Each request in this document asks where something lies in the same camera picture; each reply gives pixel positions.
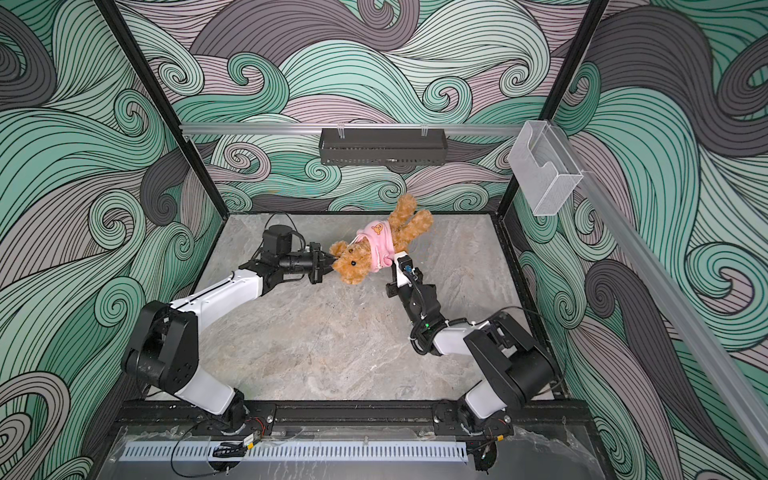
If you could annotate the back aluminium rail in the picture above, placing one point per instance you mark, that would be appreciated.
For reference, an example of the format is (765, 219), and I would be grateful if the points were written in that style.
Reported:
(296, 129)

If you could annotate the white slotted cable duct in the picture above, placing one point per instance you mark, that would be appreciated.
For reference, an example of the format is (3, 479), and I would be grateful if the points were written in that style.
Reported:
(297, 451)

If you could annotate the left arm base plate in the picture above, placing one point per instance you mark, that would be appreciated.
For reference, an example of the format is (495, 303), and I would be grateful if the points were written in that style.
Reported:
(248, 416)

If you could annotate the black perforated wall tray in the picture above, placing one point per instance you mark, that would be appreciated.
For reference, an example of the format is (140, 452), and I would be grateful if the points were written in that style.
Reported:
(383, 148)

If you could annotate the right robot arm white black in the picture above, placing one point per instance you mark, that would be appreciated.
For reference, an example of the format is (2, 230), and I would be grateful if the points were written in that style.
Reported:
(515, 367)

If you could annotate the pink teddy hoodie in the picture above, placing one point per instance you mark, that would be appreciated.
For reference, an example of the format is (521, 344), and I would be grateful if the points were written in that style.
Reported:
(378, 235)

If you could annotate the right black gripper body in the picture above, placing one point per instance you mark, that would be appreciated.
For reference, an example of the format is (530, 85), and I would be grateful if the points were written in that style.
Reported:
(410, 297)

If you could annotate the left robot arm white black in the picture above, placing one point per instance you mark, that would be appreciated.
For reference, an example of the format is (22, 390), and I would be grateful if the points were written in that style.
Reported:
(163, 349)

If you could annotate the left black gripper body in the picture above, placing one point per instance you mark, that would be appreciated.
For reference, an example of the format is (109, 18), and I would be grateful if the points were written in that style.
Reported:
(310, 263)

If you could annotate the brown teddy bear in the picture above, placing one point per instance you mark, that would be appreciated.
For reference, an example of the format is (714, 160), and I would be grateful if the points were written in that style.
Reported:
(407, 222)

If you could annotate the clear acrylic wall box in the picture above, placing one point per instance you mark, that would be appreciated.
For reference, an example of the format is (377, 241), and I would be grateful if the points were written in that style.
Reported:
(544, 164)

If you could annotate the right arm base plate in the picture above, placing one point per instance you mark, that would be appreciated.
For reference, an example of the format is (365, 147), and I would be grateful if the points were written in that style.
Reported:
(454, 417)

